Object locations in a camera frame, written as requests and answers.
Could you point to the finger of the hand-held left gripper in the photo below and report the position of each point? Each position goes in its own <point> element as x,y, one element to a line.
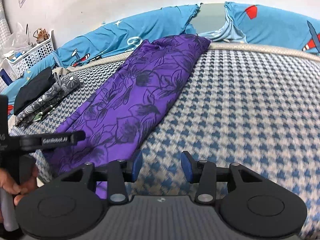
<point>62,139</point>

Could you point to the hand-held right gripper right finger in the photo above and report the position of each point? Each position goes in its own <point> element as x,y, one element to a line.
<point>187,166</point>

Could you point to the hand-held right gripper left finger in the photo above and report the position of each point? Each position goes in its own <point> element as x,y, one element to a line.
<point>137,166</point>

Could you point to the purple floral garment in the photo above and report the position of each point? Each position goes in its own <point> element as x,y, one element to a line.
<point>140,87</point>

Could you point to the person's left hand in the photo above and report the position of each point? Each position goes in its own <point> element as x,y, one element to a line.
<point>7,182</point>

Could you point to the green striped folded garment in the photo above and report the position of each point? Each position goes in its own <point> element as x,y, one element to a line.
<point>41,116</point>

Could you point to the grey patterned folded garment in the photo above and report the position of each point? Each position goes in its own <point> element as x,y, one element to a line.
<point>45,100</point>

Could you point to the black folded garment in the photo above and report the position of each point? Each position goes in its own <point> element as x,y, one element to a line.
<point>32,90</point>

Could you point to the dark blue container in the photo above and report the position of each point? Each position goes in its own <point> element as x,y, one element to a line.
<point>5,77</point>

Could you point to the houndstooth bed cover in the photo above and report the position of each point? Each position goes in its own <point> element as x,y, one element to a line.
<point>237,105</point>

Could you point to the clear plastic bag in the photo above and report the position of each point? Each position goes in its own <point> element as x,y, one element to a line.
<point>15,40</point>

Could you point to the brown woven bag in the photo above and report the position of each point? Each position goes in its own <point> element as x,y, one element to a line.
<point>41,35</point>

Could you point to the checked curtain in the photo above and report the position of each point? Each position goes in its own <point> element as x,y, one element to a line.
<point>4,20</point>

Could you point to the blue cartoon print bedcover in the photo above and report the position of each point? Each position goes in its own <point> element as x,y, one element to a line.
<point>150,22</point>

